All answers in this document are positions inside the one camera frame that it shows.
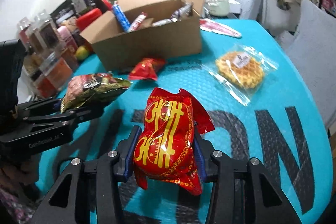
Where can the brown cardboard box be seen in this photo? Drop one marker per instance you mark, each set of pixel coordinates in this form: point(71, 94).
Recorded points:
point(117, 49)

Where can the red white flat packet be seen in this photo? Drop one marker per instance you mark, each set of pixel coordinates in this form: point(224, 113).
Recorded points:
point(209, 25)

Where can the black coffee bag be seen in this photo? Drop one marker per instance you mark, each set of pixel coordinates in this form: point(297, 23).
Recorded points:
point(63, 12)

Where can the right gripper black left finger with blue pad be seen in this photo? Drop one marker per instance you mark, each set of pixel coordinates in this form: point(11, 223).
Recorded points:
point(67, 200)

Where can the teal bubble mailer mat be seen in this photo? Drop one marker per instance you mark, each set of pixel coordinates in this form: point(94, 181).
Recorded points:
point(230, 135)

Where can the red plastic container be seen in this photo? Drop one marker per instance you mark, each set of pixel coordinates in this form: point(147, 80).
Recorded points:
point(82, 22)

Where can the yellow green fruit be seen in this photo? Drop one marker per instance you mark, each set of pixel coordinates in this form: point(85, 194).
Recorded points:
point(82, 53)

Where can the waffle in clear wrapper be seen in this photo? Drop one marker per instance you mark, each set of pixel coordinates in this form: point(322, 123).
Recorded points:
point(241, 71)

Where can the green red snack bag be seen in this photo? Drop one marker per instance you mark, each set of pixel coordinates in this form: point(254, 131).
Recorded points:
point(95, 89)

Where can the clear spice box set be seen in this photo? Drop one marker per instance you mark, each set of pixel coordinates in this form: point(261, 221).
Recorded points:
point(49, 64)

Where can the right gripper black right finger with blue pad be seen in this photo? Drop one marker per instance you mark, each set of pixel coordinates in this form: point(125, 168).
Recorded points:
point(243, 191)

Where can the pink bottle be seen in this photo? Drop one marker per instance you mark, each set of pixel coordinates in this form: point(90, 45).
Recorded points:
point(68, 39)

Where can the small red snack packet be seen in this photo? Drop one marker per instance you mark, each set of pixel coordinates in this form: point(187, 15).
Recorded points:
point(147, 69)

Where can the silver wrapped snack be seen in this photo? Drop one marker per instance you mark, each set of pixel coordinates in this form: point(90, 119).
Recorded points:
point(182, 13)

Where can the blue snack tube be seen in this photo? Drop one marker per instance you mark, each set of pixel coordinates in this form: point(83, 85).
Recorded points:
point(121, 17)

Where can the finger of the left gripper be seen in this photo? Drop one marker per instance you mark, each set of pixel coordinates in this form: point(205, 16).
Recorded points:
point(39, 107)
point(71, 116)

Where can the large red snack bag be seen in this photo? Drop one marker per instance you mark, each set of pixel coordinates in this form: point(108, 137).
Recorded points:
point(164, 150)

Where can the grey covered chair right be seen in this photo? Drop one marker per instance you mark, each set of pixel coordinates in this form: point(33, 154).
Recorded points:
point(313, 54)

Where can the red white snack bar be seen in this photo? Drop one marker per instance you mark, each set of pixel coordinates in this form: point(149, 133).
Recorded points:
point(137, 22)

